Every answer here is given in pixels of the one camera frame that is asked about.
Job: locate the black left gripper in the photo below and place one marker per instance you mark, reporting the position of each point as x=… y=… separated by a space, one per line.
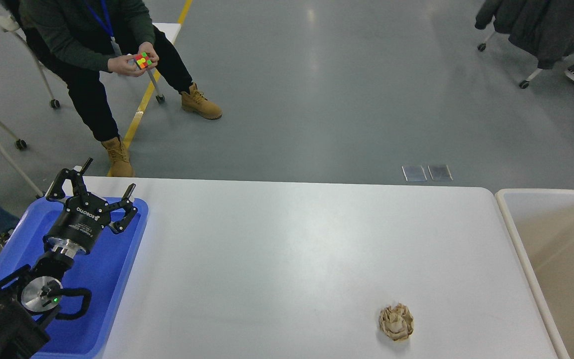
x=80 y=220

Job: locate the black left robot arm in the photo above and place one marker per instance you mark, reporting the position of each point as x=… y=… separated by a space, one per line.
x=33 y=296

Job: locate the blue plastic tray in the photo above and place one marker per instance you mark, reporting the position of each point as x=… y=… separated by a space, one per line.
x=104 y=272

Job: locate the colourful puzzle cube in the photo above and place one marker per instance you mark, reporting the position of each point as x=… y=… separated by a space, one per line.
x=142 y=60

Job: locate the seated person in green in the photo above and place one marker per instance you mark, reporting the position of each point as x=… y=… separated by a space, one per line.
x=79 y=39

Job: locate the left metal floor plate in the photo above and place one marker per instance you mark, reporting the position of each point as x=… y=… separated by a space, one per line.
x=414 y=173

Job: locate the metal floor plate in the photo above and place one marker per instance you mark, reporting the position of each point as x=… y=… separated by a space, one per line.
x=440 y=173
x=414 y=173

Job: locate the crumpled brown paper ball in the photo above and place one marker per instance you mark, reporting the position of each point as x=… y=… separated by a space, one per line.
x=396 y=322

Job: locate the right metal floor plate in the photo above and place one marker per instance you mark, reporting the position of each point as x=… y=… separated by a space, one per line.
x=440 y=173

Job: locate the beige plastic bin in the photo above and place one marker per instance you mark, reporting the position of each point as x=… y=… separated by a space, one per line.
x=541 y=225

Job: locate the white chair with dark jacket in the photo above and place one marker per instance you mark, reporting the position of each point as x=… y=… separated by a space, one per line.
x=543 y=28

